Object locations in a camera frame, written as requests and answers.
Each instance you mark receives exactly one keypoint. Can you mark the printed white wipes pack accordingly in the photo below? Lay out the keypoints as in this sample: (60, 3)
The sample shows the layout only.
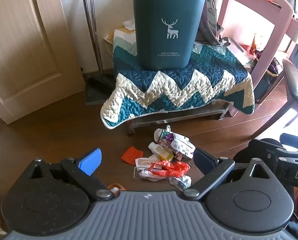
(181, 145)

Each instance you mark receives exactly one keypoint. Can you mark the teal white zigzag quilt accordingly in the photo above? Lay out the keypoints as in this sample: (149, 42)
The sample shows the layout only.
(184, 80)

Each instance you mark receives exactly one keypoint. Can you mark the orange foam net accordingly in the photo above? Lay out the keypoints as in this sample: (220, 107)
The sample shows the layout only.
(132, 155)

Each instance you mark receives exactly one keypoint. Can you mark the white green wrapper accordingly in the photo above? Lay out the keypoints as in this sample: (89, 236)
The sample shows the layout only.
(162, 133)

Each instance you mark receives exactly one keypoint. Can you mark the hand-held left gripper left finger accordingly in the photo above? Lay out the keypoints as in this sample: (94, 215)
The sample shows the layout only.
(90, 161)

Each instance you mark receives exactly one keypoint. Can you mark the pink desk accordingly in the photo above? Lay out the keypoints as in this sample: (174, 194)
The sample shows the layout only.
(241, 5)

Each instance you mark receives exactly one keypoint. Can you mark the grey dustpan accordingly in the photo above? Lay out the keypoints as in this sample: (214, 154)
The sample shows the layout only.
(96, 90)

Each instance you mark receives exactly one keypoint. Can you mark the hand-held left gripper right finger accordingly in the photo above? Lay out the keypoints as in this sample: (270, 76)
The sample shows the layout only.
(204, 158)

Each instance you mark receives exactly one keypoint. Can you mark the red plastic bag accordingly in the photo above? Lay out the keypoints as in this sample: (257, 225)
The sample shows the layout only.
(174, 168)

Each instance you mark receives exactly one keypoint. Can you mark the cream door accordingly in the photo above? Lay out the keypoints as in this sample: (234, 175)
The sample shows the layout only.
(26, 42)

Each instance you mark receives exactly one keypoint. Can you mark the teal deer print trash bin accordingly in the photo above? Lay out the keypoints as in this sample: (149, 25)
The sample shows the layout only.
(164, 12)

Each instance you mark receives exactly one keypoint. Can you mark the clear plastic package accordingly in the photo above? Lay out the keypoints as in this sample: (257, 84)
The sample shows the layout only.
(144, 172)

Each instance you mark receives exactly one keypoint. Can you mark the dark wooden chair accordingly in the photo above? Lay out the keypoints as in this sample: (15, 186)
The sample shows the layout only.
(297, 85)

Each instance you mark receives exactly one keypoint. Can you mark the silver foil wrapper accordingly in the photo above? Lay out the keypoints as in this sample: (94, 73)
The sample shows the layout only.
(180, 182)

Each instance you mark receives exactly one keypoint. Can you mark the white crumpled cloth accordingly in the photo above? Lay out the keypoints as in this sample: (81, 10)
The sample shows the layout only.
(129, 25)

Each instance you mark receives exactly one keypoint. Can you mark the purple grey backpack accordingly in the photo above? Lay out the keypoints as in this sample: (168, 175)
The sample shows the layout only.
(209, 17)

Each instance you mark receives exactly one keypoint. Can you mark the black bin with bag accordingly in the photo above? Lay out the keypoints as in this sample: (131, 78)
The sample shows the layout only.
(270, 80)

